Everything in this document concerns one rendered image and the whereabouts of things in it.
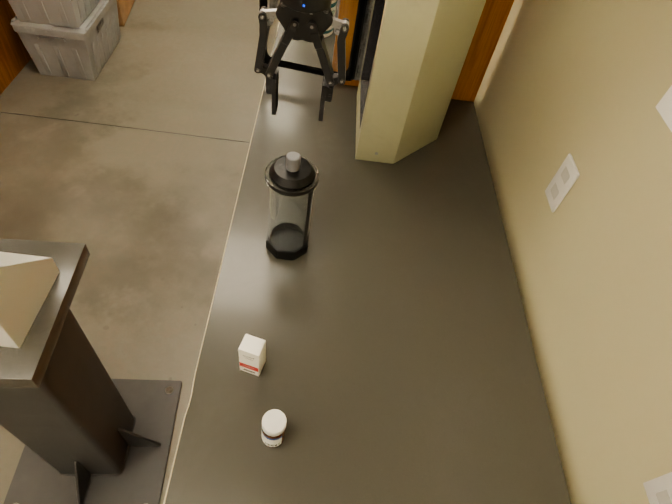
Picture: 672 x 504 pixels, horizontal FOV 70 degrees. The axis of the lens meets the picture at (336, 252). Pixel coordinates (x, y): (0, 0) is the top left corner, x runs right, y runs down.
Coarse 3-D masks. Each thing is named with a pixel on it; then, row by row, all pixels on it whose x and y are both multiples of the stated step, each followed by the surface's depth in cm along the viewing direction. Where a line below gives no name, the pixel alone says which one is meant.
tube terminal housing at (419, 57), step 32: (416, 0) 101; (448, 0) 103; (480, 0) 112; (384, 32) 107; (416, 32) 106; (448, 32) 111; (384, 64) 112; (416, 64) 112; (448, 64) 121; (384, 96) 119; (416, 96) 120; (448, 96) 132; (384, 128) 127; (416, 128) 132; (384, 160) 135
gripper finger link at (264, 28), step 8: (264, 8) 71; (264, 16) 70; (264, 24) 71; (264, 32) 72; (264, 40) 73; (264, 48) 74; (256, 56) 75; (264, 56) 77; (256, 64) 76; (256, 72) 77
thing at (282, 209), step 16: (272, 160) 97; (272, 192) 96; (288, 192) 92; (272, 208) 99; (288, 208) 97; (304, 208) 99; (272, 224) 103; (288, 224) 101; (304, 224) 103; (272, 240) 107; (288, 240) 105
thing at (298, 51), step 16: (336, 0) 132; (352, 0) 132; (336, 16) 136; (352, 16) 135; (272, 32) 143; (352, 32) 138; (272, 48) 146; (288, 48) 146; (304, 48) 145; (336, 48) 143; (304, 64) 149; (320, 64) 148; (336, 64) 147
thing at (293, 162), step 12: (288, 156) 92; (300, 156) 92; (276, 168) 94; (288, 168) 93; (300, 168) 94; (312, 168) 96; (276, 180) 93; (288, 180) 92; (300, 180) 93; (312, 180) 94
